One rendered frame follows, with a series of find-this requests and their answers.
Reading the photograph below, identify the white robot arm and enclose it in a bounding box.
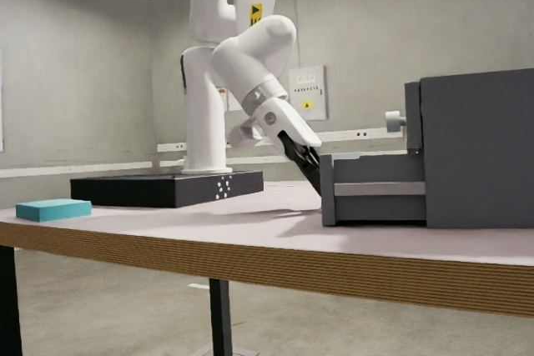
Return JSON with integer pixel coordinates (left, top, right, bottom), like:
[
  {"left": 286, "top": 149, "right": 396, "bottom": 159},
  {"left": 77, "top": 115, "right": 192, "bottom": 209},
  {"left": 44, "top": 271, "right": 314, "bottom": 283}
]
[{"left": 177, "top": 0, "right": 296, "bottom": 174}]

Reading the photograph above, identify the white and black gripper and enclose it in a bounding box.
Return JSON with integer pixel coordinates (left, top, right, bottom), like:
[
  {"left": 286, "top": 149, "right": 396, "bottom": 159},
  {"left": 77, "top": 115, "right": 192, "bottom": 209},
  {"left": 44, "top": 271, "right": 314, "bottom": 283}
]
[{"left": 251, "top": 92, "right": 321, "bottom": 197}]

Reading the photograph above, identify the teal rectangular block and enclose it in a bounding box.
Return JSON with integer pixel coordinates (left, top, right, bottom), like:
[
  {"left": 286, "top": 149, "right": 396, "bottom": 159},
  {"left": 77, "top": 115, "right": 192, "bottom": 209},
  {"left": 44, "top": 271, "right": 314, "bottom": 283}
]
[{"left": 16, "top": 198, "right": 92, "bottom": 223}]

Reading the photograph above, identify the grey cabinet with drawer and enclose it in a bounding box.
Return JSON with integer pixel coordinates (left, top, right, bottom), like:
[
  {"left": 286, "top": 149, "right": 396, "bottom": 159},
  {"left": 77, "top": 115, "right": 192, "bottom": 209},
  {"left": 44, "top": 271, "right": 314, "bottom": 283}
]
[{"left": 319, "top": 68, "right": 534, "bottom": 228}]

